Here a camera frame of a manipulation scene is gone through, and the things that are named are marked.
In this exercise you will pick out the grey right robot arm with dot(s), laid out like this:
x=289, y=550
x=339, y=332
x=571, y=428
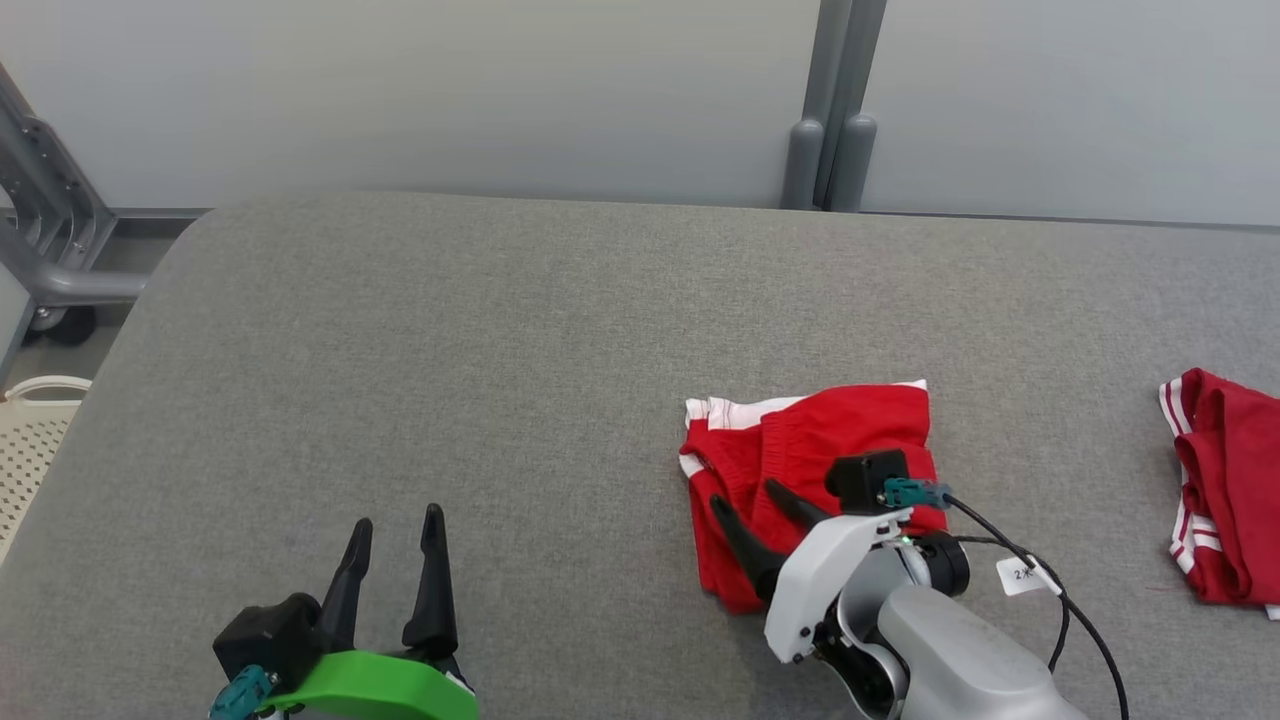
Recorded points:
x=960, y=660

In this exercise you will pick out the red jersey with white sleeves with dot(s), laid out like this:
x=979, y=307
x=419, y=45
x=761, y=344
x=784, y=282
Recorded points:
x=1235, y=480

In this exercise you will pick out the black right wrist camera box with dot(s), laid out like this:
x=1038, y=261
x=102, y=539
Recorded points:
x=865, y=480

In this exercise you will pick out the grey rounded floor post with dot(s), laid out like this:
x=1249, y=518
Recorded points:
x=852, y=165
x=802, y=165

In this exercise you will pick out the red shorts with white stripes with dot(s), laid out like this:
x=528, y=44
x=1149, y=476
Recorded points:
x=850, y=425

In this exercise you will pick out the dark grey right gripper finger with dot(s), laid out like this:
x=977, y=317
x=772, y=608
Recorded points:
x=760, y=565
x=800, y=507

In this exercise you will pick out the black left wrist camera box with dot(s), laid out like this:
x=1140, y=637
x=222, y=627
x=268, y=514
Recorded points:
x=265, y=635

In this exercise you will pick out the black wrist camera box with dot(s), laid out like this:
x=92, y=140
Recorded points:
x=265, y=635
x=865, y=480

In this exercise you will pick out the grey metal cart frame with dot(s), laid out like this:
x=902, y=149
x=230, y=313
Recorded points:
x=60, y=285

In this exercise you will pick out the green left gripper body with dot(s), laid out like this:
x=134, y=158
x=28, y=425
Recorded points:
x=380, y=685

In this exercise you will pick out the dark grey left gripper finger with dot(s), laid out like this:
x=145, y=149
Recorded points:
x=345, y=600
x=430, y=610

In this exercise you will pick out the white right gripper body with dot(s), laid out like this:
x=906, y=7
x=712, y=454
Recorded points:
x=810, y=580

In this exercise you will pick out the grey vertical partition profile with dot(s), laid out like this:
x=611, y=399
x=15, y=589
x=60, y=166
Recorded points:
x=850, y=50

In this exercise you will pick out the white perforated laundry basket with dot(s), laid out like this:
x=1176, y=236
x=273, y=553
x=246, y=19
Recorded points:
x=30, y=450

